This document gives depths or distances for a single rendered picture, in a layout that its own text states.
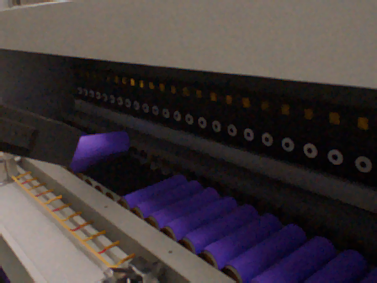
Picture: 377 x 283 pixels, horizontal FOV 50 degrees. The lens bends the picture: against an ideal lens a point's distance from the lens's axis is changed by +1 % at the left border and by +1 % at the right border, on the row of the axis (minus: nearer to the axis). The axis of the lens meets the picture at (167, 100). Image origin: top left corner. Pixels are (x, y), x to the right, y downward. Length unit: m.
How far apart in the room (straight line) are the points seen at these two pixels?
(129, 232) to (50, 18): 0.19
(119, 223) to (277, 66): 0.18
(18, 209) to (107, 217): 0.12
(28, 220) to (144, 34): 0.21
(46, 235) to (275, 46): 0.25
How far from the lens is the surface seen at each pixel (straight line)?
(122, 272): 0.25
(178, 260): 0.26
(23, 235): 0.37
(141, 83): 0.48
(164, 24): 0.23
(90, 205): 0.33
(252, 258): 0.27
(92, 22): 0.30
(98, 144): 0.33
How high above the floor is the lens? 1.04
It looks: level
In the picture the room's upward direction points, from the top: 13 degrees clockwise
